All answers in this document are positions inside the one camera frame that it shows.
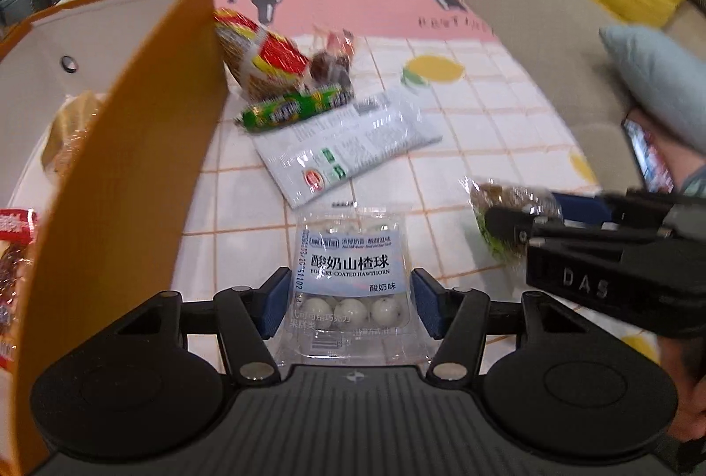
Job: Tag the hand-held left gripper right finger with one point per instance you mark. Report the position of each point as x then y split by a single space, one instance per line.
424 299

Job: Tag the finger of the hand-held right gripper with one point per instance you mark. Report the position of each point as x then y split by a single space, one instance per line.
579 205
507 225

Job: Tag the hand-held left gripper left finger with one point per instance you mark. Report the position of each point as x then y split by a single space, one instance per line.
276 299

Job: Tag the clear packet of seeds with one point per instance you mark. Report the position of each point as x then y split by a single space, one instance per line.
496 194

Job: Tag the clear packet of white balls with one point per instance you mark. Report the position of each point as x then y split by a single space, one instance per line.
350 261

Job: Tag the orange cardboard box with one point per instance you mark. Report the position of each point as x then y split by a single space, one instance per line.
138 178

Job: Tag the green snack roll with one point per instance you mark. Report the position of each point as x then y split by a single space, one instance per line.
287 109

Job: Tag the small clear candy packet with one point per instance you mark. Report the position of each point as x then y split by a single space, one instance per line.
331 62

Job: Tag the red yellow striped stick packet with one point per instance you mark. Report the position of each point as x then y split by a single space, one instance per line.
265 56

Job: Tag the gold packet of mixed nuts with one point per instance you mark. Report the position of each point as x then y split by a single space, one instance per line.
69 128

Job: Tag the red label dried meat packet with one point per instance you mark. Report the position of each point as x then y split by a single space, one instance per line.
14 225

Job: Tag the person's right hand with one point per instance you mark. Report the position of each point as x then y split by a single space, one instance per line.
681 382

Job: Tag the smartphone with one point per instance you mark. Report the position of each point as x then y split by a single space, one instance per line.
648 156

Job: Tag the printed checked tablecloth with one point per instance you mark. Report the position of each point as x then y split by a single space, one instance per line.
496 123

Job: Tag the light blue pillow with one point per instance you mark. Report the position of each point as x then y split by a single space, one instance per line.
662 73

